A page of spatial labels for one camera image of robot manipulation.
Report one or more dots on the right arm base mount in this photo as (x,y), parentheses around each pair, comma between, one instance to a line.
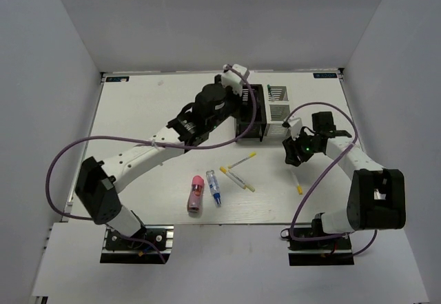
(333,252)

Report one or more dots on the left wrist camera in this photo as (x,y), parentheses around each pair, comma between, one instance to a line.
(232,77)

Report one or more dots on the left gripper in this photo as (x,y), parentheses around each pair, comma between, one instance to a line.
(237,99)

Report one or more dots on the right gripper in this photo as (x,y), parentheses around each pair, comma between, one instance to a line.
(293,150)

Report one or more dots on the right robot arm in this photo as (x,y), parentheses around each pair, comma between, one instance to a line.
(376,198)

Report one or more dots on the white slotted pen holder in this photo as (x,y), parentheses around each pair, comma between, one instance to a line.
(276,112)

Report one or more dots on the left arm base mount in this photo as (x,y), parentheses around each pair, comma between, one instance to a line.
(155,247)

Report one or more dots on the yellow capped white marker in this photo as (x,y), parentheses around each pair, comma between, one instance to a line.
(241,160)

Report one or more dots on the blue table label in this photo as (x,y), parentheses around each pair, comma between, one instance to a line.
(117,79)
(325,75)

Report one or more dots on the right blue table label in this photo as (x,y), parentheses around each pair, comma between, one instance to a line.
(325,75)

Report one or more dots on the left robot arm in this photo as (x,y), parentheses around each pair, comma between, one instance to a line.
(100,182)

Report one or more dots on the green capped pen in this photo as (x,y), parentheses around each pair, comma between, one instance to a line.
(271,96)

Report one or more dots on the blue correction tape pen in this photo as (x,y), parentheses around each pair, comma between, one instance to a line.
(214,187)

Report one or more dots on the pink glue stick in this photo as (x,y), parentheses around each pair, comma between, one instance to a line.
(195,195)

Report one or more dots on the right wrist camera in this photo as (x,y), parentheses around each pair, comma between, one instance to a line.
(294,125)

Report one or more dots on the left blue table label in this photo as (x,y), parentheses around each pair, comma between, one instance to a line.
(117,79)

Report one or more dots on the yellow white pen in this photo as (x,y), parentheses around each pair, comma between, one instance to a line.
(296,183)

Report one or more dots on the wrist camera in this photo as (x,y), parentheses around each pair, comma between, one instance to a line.
(232,77)
(294,125)

